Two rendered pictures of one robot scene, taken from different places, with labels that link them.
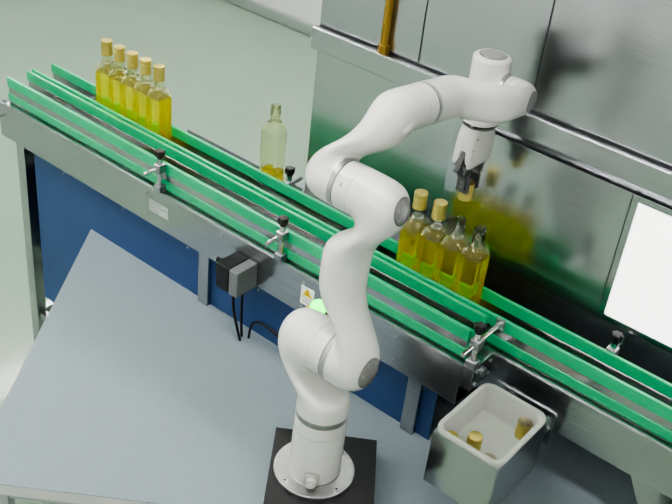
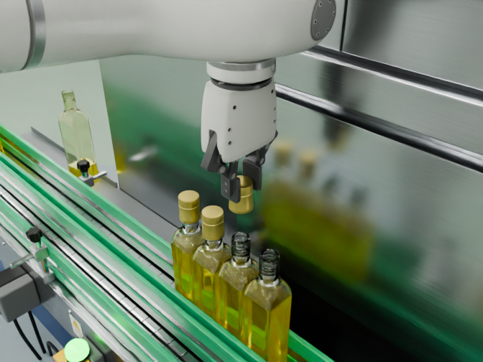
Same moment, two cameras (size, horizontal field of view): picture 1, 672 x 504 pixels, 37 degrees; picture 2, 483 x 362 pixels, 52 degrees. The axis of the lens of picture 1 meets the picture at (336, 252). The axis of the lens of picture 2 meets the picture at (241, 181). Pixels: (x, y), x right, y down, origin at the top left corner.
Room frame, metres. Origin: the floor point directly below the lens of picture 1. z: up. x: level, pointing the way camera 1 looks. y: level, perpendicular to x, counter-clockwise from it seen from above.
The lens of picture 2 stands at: (1.48, -0.37, 1.79)
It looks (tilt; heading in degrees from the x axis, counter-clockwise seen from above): 33 degrees down; 8
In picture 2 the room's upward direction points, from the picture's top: straight up
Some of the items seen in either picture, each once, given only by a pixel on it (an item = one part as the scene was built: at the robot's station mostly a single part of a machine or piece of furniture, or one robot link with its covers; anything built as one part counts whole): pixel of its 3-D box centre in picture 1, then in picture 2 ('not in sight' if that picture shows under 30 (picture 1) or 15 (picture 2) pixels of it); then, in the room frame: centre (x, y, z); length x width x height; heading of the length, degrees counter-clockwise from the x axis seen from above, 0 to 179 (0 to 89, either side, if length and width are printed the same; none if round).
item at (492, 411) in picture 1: (489, 434); not in sight; (1.69, -0.39, 0.97); 0.22 x 0.17 x 0.09; 144
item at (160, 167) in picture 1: (153, 174); not in sight; (2.42, 0.53, 1.11); 0.07 x 0.04 x 0.13; 144
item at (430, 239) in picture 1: (430, 261); (215, 291); (2.09, -0.24, 1.16); 0.06 x 0.06 x 0.21; 54
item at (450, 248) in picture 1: (450, 271); (241, 309); (2.05, -0.28, 1.16); 0.06 x 0.06 x 0.21; 54
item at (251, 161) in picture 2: (476, 171); (257, 164); (2.08, -0.30, 1.43); 0.03 x 0.03 x 0.07; 54
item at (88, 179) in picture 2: (293, 185); (94, 182); (2.45, 0.14, 1.11); 0.07 x 0.04 x 0.13; 144
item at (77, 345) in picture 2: (318, 306); (76, 350); (2.04, 0.03, 1.01); 0.04 x 0.04 x 0.03
